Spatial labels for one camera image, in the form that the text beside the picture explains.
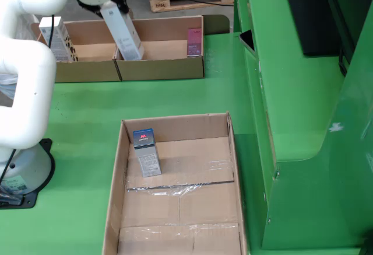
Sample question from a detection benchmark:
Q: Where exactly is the white d'Alba carton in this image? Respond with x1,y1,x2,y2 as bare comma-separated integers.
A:
100,0,145,62

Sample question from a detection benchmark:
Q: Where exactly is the large shallow cardboard tray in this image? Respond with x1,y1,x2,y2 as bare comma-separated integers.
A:
101,111,249,255

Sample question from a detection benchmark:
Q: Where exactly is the cardboard box with raised flap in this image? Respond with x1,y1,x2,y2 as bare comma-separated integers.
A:
30,8,135,83

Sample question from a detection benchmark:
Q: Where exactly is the plain cardboard box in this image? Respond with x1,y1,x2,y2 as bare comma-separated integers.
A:
112,15,205,81

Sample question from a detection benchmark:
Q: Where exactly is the wooden pallet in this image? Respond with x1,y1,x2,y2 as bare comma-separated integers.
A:
148,0,235,13

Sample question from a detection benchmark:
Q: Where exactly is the white carton with dark spots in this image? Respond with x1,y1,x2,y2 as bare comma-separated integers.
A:
38,16,79,63

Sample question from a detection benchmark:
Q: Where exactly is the pink carton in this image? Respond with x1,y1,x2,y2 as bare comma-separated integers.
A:
186,27,203,57

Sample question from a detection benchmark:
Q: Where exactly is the blue grey M carton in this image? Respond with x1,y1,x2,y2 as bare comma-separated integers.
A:
132,128,163,178

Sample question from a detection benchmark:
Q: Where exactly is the black flat screen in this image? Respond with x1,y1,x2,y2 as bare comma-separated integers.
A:
280,0,342,57

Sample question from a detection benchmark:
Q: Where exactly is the green metal cabinet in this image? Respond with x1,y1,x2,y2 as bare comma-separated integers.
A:
232,0,373,251

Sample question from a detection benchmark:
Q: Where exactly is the dark upright panel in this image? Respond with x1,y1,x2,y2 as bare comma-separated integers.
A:
316,0,360,52

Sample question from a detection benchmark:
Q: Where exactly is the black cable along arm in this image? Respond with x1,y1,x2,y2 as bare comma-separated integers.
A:
0,14,57,187

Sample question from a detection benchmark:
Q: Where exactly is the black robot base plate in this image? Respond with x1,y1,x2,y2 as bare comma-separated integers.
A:
0,138,56,210

